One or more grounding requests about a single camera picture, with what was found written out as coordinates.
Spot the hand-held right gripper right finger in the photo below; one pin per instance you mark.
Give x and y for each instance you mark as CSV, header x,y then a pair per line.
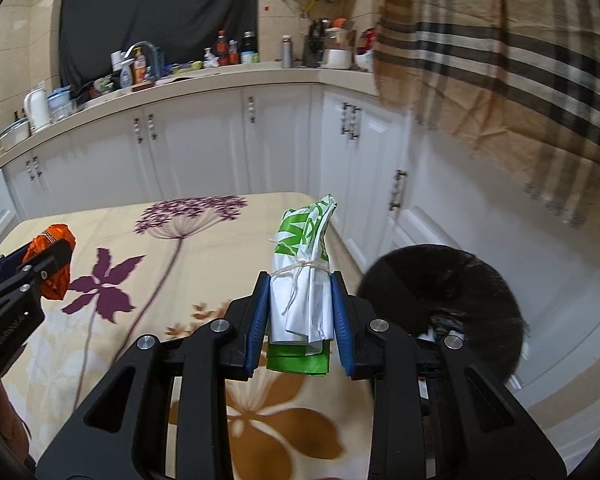
x,y
341,325

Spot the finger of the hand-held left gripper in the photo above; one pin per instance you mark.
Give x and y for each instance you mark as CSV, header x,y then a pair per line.
x,y
50,260
5,265

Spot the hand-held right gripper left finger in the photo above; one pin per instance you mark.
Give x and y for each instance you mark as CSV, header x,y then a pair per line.
x,y
257,325

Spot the orange snack wrapper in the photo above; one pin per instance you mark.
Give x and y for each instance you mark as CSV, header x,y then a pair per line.
x,y
57,282

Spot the green white plastic bag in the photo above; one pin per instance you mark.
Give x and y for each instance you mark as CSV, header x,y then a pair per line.
x,y
305,260

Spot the black-lined trash bin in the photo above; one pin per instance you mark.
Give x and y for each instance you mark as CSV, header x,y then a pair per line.
x,y
430,280

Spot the person's left forearm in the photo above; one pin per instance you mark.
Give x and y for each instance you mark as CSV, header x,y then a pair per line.
x,y
7,415

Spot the floral tablecloth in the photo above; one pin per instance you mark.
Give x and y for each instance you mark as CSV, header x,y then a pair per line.
x,y
205,260

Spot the white kitchen cabinets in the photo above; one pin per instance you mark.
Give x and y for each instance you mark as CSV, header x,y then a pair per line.
x,y
195,145

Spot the white spray bottle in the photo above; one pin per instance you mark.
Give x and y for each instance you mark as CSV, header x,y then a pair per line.
x,y
126,77

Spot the brown wooden board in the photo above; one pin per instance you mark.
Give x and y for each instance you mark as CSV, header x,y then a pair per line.
x,y
145,86

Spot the orange dish soap bottle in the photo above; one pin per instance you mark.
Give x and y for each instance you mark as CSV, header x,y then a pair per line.
x,y
140,67

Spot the metal faucet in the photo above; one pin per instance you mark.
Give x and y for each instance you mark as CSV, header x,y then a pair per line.
x,y
140,44

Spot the green package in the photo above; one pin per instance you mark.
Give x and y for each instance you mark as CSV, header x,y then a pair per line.
x,y
187,66

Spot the small white bowl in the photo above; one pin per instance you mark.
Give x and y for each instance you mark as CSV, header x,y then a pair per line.
x,y
365,61

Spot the black curtain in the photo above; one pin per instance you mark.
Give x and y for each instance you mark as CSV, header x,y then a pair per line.
x,y
155,15

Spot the white kitchen appliance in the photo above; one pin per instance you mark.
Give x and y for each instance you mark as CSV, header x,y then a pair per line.
x,y
336,55

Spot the dark soda bottle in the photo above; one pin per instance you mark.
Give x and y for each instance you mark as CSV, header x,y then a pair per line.
x,y
222,50

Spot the red sauce bottles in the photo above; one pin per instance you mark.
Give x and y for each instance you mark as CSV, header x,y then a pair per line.
x,y
234,54

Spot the steel thermos bottle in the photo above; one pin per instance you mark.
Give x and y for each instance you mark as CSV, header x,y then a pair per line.
x,y
287,52

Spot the black knife block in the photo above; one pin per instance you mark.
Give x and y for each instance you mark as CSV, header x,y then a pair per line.
x,y
311,52

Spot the dark capped bottle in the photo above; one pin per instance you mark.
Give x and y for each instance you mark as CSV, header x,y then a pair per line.
x,y
249,47

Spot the beige plaid cloth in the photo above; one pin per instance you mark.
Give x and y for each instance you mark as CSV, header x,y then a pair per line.
x,y
505,60

